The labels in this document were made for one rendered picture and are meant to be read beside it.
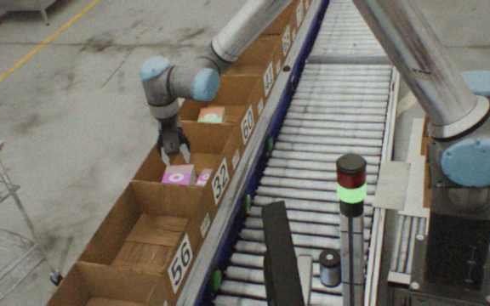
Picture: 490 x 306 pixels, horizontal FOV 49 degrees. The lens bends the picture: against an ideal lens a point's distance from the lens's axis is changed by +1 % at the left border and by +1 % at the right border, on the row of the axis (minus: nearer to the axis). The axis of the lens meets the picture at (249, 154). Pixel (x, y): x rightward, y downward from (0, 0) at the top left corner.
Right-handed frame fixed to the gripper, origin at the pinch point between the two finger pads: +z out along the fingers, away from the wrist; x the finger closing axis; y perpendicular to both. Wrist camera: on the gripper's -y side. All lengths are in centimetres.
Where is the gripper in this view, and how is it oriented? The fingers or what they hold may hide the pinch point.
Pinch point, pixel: (178, 163)
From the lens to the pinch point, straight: 174.3
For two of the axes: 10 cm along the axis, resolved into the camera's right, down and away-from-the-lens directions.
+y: -1.4, -6.5, 7.5
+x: -9.8, 1.7, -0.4
